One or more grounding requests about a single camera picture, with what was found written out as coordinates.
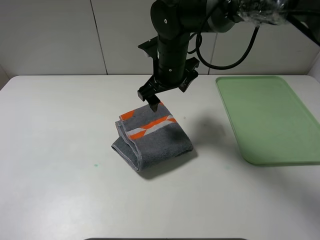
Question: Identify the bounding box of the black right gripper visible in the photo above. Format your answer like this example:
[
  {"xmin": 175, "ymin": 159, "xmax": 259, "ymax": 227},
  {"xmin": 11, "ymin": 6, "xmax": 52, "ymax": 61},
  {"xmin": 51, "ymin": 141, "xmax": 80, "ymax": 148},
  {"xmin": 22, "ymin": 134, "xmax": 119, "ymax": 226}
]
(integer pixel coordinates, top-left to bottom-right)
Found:
[{"xmin": 137, "ymin": 57, "xmax": 199, "ymax": 112}]

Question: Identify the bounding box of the grey towel with orange pattern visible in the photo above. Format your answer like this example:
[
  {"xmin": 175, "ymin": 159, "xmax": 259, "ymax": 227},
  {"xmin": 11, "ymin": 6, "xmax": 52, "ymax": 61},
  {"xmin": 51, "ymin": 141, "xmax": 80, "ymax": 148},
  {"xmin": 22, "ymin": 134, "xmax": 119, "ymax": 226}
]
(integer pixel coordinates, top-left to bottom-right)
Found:
[{"xmin": 111, "ymin": 102, "xmax": 194, "ymax": 172}]

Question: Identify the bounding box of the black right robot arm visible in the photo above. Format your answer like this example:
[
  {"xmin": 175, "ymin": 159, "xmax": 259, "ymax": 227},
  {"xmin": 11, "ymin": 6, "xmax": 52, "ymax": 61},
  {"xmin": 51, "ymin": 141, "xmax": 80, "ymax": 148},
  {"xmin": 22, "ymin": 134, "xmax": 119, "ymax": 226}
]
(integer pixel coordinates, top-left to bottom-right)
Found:
[{"xmin": 137, "ymin": 0, "xmax": 320, "ymax": 112}]

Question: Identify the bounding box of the light green plastic tray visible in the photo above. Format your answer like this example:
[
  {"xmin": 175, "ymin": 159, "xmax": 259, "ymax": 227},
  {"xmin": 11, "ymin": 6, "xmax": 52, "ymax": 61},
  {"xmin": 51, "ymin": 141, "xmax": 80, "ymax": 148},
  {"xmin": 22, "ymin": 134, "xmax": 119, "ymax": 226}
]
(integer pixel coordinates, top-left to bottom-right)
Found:
[{"xmin": 216, "ymin": 76, "xmax": 320, "ymax": 166}]

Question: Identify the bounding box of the black right camera cable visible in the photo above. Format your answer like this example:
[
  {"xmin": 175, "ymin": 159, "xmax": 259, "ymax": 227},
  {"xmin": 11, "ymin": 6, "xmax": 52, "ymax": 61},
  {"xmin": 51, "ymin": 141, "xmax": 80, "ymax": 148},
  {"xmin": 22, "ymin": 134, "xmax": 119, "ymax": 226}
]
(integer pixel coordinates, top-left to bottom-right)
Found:
[{"xmin": 189, "ymin": 23, "xmax": 261, "ymax": 70}]

